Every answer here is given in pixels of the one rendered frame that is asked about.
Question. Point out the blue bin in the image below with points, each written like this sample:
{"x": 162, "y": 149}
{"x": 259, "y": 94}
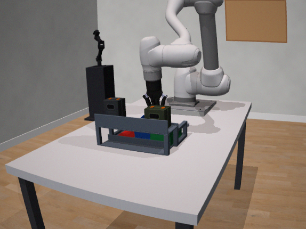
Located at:
{"x": 142, "y": 135}

